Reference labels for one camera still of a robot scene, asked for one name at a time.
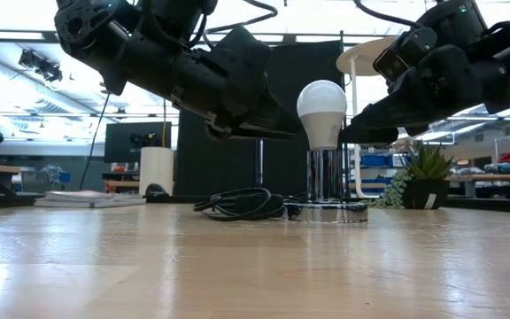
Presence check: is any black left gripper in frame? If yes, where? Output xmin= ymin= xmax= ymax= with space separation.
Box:
xmin=170 ymin=27 xmax=303 ymax=142

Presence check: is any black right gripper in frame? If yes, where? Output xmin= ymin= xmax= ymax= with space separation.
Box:
xmin=337 ymin=43 xmax=510 ymax=145

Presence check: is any white lightbulb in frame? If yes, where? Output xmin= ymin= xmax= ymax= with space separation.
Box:
xmin=296 ymin=79 xmax=348 ymax=152

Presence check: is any chrome lamp base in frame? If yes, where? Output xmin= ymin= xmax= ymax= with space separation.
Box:
xmin=284 ymin=149 xmax=369 ymax=224

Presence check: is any blue storage bin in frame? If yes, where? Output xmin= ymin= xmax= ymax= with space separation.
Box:
xmin=360 ymin=153 xmax=409 ymax=168

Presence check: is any white round table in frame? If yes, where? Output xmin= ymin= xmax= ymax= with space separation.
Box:
xmin=336 ymin=36 xmax=398 ymax=199

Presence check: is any green trailing plant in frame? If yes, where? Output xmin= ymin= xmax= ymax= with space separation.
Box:
xmin=369 ymin=170 xmax=411 ymax=209

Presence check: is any succulent in black pot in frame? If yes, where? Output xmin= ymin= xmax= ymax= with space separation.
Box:
xmin=401 ymin=141 xmax=456 ymax=210

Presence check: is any white cylinder bin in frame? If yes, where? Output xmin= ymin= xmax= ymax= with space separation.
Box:
xmin=138 ymin=146 xmax=175 ymax=197

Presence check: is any long wooden bench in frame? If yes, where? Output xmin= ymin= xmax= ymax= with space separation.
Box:
xmin=449 ymin=174 xmax=510 ymax=198

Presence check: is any black computer mouse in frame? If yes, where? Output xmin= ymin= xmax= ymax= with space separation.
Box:
xmin=143 ymin=183 xmax=171 ymax=204

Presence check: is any grey blue bag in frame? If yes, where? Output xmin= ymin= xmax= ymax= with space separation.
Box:
xmin=484 ymin=162 xmax=510 ymax=175

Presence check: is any black monitor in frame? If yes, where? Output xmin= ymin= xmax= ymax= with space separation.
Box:
xmin=104 ymin=121 xmax=172 ymax=164

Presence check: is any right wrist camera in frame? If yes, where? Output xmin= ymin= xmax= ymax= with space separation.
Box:
xmin=372 ymin=27 xmax=438 ymax=85

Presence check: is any black lamp power cord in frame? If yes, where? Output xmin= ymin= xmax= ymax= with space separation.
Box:
xmin=192 ymin=187 xmax=309 ymax=222

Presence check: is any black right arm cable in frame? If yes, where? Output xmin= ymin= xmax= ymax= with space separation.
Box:
xmin=354 ymin=0 xmax=424 ymax=30

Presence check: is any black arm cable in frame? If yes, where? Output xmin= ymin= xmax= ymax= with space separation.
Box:
xmin=354 ymin=0 xmax=424 ymax=30
xmin=201 ymin=0 xmax=279 ymax=50

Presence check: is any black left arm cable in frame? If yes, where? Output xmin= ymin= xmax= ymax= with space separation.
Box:
xmin=201 ymin=0 xmax=279 ymax=50

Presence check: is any black hanging cable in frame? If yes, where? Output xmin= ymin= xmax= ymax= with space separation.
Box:
xmin=79 ymin=92 xmax=112 ymax=191

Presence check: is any black ceiling-mounted camera rig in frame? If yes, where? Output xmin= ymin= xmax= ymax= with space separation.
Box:
xmin=18 ymin=48 xmax=64 ymax=84

